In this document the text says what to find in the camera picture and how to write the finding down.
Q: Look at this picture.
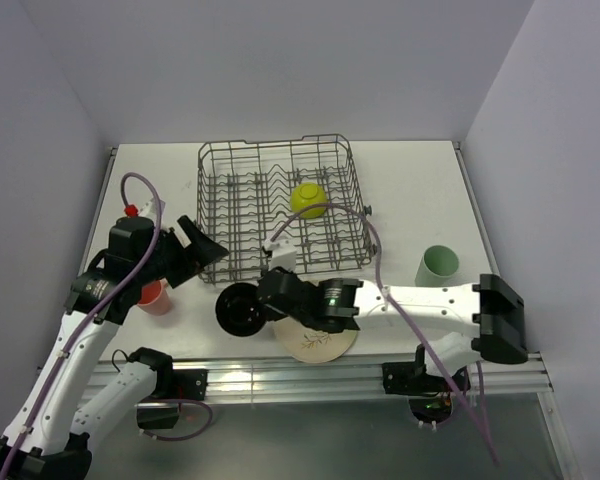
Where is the large pink green plate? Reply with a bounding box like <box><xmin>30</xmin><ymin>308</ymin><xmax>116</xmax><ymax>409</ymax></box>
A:
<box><xmin>273</xmin><ymin>318</ymin><xmax>358</xmax><ymax>364</ymax></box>

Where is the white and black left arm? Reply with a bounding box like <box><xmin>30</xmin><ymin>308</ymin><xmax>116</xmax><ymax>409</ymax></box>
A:
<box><xmin>0</xmin><ymin>215</ymin><xmax>229</xmax><ymax>479</ymax></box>

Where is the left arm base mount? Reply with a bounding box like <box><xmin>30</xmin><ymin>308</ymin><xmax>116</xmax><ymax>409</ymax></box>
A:
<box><xmin>136</xmin><ymin>368</ymin><xmax>213</xmax><ymax>435</ymax></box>

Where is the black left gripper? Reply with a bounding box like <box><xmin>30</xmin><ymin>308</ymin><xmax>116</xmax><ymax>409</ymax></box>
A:
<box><xmin>134</xmin><ymin>215</ymin><xmax>227</xmax><ymax>287</ymax></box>

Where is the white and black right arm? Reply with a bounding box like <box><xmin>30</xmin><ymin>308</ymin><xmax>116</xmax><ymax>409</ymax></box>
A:
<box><xmin>255</xmin><ymin>267</ymin><xmax>529</xmax><ymax>390</ymax></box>

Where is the black bowl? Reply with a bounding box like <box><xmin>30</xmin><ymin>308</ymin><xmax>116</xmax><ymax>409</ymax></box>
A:
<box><xmin>215</xmin><ymin>282</ymin><xmax>267</xmax><ymax>337</ymax></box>

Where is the lime green bowl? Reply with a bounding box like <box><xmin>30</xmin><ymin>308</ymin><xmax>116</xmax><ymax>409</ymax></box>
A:
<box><xmin>290</xmin><ymin>182</ymin><xmax>327</xmax><ymax>219</ymax></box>

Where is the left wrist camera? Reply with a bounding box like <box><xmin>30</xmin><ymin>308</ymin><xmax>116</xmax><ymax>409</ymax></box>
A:
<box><xmin>124</xmin><ymin>199</ymin><xmax>165</xmax><ymax>222</ymax></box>

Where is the pink cup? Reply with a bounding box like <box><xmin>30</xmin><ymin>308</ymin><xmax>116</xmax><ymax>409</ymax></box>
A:
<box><xmin>137</xmin><ymin>280</ymin><xmax>172</xmax><ymax>316</ymax></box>

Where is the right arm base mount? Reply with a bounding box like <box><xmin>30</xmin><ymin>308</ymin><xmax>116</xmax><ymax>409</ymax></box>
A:
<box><xmin>381</xmin><ymin>362</ymin><xmax>455</xmax><ymax>431</ymax></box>

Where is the grey wire dish rack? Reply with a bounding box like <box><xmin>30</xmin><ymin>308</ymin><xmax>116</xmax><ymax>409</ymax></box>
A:
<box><xmin>197</xmin><ymin>134</ymin><xmax>377</xmax><ymax>285</ymax></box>

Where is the pale green cup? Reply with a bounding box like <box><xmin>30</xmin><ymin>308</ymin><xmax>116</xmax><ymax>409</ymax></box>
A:
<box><xmin>415</xmin><ymin>245</ymin><xmax>460</xmax><ymax>287</ymax></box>

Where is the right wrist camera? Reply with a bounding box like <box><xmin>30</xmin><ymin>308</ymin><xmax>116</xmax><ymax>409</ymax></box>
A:
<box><xmin>262</xmin><ymin>235</ymin><xmax>297</xmax><ymax>272</ymax></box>

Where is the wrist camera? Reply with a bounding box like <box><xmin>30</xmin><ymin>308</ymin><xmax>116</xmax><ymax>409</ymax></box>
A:
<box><xmin>124</xmin><ymin>199</ymin><xmax>165</xmax><ymax>222</ymax></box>
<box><xmin>262</xmin><ymin>235</ymin><xmax>297</xmax><ymax>272</ymax></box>

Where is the aluminium rail frame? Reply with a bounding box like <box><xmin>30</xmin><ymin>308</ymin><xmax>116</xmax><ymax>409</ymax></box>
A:
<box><xmin>174</xmin><ymin>353</ymin><xmax>582</xmax><ymax>479</ymax></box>

